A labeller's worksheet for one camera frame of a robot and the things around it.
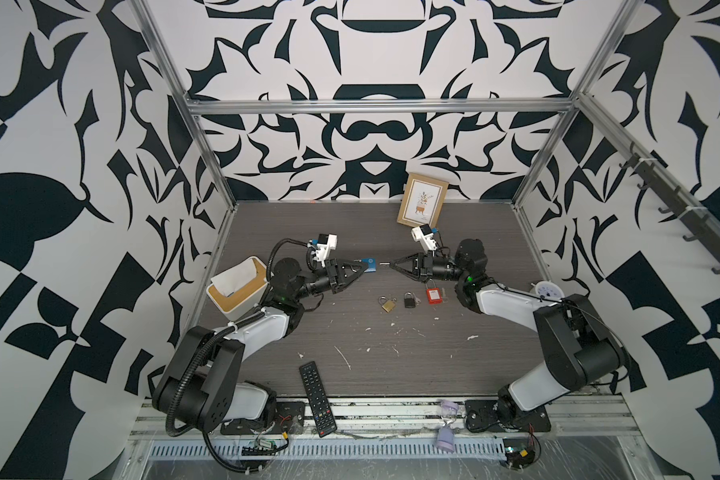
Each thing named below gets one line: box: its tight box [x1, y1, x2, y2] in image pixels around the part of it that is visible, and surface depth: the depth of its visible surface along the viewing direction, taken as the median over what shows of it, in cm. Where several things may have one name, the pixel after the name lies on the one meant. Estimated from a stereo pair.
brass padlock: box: [378, 295, 397, 313], surface depth 96 cm
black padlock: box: [404, 291, 416, 309], surface depth 96 cm
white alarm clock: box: [531, 280, 565, 299], surface depth 96 cm
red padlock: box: [425, 279, 443, 305], surface depth 96 cm
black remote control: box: [299, 361, 337, 438], surface depth 77 cm
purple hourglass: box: [436, 399, 459, 454], surface depth 73 cm
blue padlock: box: [361, 258, 377, 273], surface depth 75 cm
